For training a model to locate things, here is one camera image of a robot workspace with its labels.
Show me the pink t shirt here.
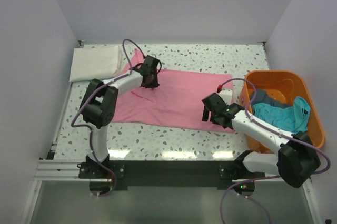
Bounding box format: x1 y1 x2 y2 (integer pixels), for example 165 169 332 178
112 48 236 133

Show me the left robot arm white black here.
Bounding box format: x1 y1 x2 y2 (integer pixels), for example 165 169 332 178
79 56 162 178

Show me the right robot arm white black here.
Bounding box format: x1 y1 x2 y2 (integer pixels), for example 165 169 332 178
202 93 321 188

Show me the grey t shirt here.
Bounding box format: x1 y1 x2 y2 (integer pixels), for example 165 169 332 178
250 89 291 108

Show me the folded white t shirt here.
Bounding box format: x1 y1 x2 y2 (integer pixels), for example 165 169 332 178
69 45 121 82

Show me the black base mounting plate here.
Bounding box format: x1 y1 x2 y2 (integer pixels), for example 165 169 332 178
78 160 265 192

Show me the turquoise t shirt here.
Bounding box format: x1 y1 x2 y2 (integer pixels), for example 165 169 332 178
253 96 311 134

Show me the orange plastic basket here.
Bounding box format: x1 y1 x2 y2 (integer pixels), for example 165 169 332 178
245 70 325 149

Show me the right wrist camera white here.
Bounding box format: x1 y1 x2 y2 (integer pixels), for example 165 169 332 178
219 88 233 105

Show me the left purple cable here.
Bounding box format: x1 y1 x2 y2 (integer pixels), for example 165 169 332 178
70 38 148 198

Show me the purple cable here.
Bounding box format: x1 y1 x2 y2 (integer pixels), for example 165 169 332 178
70 38 148 198
217 78 331 224

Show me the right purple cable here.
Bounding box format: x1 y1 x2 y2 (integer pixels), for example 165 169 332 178
217 78 331 224

